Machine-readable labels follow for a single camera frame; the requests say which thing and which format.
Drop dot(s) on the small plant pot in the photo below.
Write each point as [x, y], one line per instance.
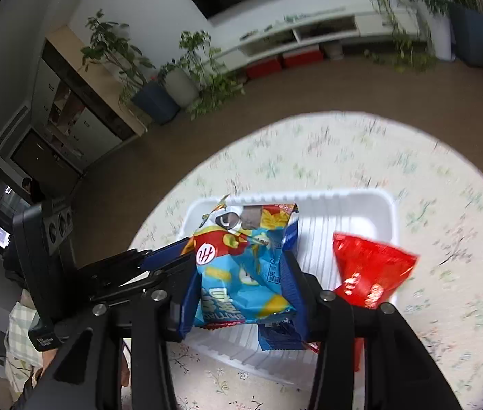
[333, 50]

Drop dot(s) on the plant in grey pot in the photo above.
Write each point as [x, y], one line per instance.
[179, 85]

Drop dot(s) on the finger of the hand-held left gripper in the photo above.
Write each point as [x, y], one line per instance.
[166, 253]
[156, 276]

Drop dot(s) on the leafy tree in blue pot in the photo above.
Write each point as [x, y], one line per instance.
[154, 100]

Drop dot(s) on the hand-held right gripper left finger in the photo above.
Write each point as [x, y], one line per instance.
[188, 307]

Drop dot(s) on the broad-leaf plant in blue pot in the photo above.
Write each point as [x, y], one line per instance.
[469, 36]

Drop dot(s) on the round table with floral cloth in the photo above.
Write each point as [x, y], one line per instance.
[450, 171]

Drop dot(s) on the white plastic tray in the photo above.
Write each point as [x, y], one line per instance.
[352, 218]

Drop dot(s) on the light blue snack packet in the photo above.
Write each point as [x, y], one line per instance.
[241, 273]

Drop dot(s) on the bright red snack packet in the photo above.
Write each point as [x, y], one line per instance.
[369, 269]

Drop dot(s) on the trailing vine plant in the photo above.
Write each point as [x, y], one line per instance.
[395, 25]
[207, 72]

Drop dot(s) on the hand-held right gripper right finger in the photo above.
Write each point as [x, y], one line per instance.
[296, 297]

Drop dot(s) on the checked cushion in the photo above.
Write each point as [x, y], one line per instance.
[21, 333]

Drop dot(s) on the plant in white pot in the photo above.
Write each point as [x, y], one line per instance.
[442, 34]

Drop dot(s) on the white television cabinet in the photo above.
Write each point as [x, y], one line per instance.
[331, 25]

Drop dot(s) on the red storage box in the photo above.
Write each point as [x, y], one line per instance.
[264, 68]
[303, 58]

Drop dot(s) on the dark blue cake packet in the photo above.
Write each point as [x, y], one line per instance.
[277, 336]

